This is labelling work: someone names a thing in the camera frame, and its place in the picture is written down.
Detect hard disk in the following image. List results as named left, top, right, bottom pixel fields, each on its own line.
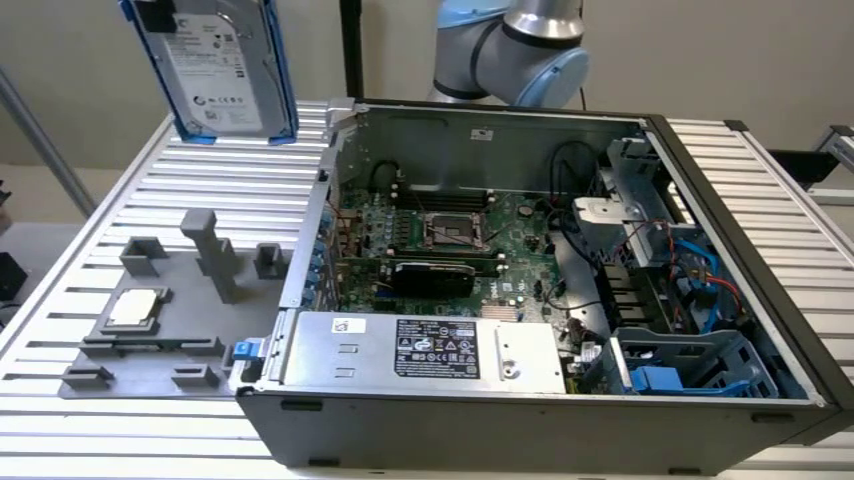
left=117, top=0, right=299, bottom=148

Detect grey-blue disk bay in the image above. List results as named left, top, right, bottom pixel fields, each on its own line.
left=599, top=327, right=782, bottom=401

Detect black stand pole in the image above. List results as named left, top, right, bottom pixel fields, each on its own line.
left=337, top=0, right=367, bottom=99

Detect black RAM slots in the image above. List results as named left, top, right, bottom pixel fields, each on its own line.
left=392, top=183, right=496, bottom=212

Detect small black box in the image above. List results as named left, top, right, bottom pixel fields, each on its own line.
left=0, top=252, right=29, bottom=302

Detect silver CPU chip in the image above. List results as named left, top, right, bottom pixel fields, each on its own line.
left=108, top=288, right=163, bottom=326

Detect grey parts rack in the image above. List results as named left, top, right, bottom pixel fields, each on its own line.
left=57, top=208, right=295, bottom=400

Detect CPU socket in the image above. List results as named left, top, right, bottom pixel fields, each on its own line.
left=416, top=212, right=496, bottom=252

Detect black graphics card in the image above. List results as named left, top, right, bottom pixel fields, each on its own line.
left=389, top=259, right=479, bottom=302

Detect green motherboard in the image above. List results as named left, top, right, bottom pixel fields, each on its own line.
left=329, top=187, right=568, bottom=321

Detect silver power supply unit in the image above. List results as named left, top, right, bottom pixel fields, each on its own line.
left=279, top=312, right=568, bottom=395

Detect grey metal drive cage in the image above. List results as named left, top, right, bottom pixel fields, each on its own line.
left=571, top=137, right=696, bottom=267

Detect open black PC case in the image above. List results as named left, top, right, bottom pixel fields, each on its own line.
left=232, top=97, right=846, bottom=474

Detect black block beside table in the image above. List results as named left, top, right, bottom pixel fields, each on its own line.
left=766, top=149, right=839, bottom=189

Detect grey metal frame pole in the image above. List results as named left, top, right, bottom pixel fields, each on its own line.
left=0, top=67, right=96, bottom=217

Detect black looped wire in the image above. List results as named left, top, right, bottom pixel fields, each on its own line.
left=369, top=160, right=403, bottom=195

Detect long black wire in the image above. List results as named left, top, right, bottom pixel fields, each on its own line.
left=548, top=139, right=603, bottom=202

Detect blue wire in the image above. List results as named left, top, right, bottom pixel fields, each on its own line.
left=672, top=239, right=728, bottom=332

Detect red wire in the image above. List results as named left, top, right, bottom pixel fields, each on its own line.
left=691, top=272, right=746, bottom=316

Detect blue disk carrier handle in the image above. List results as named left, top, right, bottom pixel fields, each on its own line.
left=630, top=366, right=686, bottom=395

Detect aluminium profile frame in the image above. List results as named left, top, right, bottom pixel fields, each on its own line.
left=807, top=124, right=854, bottom=202

